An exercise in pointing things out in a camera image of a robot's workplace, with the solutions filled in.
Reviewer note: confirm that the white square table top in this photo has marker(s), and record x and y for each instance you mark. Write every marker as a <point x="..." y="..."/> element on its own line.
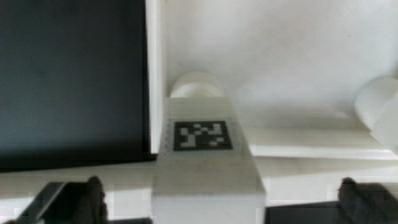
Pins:
<point x="293" y="51"/>

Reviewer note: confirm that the white table leg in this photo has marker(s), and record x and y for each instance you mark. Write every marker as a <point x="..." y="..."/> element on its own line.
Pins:
<point x="207" y="191"/>
<point x="376" y="110"/>

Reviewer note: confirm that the white L-shaped obstacle fence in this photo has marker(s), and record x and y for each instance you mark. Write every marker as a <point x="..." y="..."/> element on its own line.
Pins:
<point x="300" y="180"/>

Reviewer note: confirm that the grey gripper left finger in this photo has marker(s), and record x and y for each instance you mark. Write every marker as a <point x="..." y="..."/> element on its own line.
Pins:
<point x="67" y="204"/>

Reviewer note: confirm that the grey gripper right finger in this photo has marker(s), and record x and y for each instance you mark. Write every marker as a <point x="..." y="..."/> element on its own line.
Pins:
<point x="366" y="203"/>

